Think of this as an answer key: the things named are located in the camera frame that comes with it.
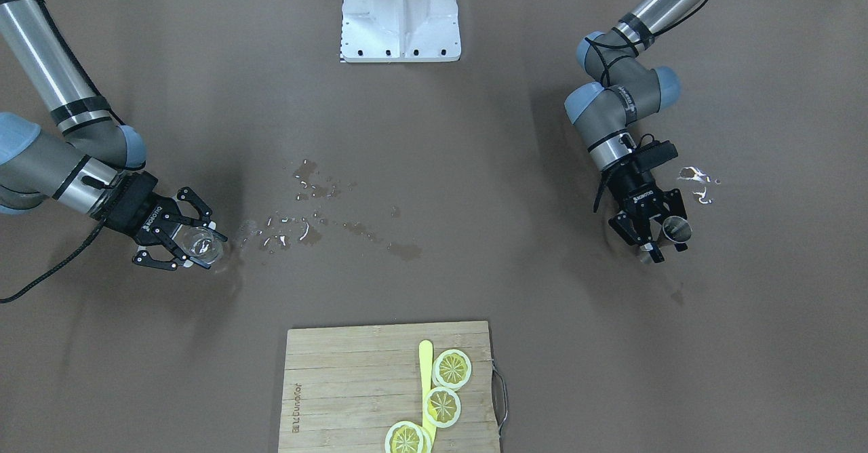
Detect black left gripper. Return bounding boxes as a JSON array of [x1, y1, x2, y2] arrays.
[[607, 161, 692, 264]]

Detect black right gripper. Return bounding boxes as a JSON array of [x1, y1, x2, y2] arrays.
[[102, 172, 229, 271]]

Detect clear glass shaker cup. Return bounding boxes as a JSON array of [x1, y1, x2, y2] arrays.
[[174, 226, 224, 269]]

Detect steel measuring jigger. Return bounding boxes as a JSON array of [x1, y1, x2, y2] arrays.
[[637, 215, 692, 264]]

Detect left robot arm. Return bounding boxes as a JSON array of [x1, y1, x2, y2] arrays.
[[564, 0, 708, 262]]

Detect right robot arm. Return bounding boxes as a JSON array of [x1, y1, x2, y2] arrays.
[[1, 0, 227, 271]]

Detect bamboo cutting board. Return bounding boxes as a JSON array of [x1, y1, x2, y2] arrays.
[[277, 321, 501, 452]]

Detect lemon slice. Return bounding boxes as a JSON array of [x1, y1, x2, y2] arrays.
[[432, 349, 473, 391], [422, 387, 462, 429], [382, 421, 432, 453]]

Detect yellow plastic knife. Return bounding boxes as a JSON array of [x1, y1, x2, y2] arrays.
[[418, 340, 437, 452]]

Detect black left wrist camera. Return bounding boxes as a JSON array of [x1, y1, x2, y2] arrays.
[[631, 140, 679, 173]]

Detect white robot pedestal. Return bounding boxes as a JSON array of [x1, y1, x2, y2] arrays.
[[339, 0, 462, 63]]

